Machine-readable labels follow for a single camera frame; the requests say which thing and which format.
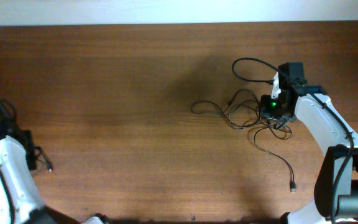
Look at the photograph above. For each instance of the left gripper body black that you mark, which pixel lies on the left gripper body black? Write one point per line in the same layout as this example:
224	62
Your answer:
25	139

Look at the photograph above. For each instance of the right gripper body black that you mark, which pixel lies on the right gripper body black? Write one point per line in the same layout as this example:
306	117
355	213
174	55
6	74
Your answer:
270	108

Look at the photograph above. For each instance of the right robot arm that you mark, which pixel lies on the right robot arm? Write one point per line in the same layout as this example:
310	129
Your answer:
336	189

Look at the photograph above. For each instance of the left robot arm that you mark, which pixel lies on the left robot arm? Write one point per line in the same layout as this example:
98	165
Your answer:
20	200

